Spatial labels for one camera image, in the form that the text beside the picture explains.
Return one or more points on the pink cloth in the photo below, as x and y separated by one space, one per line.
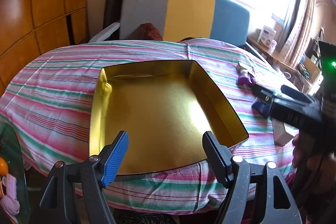
9 200

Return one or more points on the grey yellow blue sofa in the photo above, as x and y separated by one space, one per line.
189 14

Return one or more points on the dark blue packet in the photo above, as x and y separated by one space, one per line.
260 108

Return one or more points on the purple snack packet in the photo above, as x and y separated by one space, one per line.
245 80

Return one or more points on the striped bed sheet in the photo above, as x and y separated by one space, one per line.
57 87

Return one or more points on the small white box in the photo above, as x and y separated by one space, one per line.
282 134

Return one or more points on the small pink jar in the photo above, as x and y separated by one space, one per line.
273 43

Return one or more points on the wooden wardrobe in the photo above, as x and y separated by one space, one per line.
39 3

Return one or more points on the gold lined gift box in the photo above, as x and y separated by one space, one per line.
157 113

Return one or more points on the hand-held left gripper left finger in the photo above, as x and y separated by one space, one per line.
115 158

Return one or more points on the black rolled mat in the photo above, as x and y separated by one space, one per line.
114 1

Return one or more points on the white printed carton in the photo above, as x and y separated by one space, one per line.
267 33

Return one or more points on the dark red cushion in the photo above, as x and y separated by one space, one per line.
149 31

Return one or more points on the glass side table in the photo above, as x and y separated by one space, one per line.
15 145

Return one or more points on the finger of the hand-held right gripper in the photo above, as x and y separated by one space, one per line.
296 95
263 92

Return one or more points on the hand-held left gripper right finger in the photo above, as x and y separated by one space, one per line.
214 158

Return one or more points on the cardboard box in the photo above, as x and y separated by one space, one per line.
311 69

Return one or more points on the pink patterned curtain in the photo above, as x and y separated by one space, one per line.
302 16

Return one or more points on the wooden desk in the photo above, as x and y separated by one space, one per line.
273 56

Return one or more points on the person's right hand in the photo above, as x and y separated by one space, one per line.
297 153

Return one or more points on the orange fruit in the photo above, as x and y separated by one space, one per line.
2 165

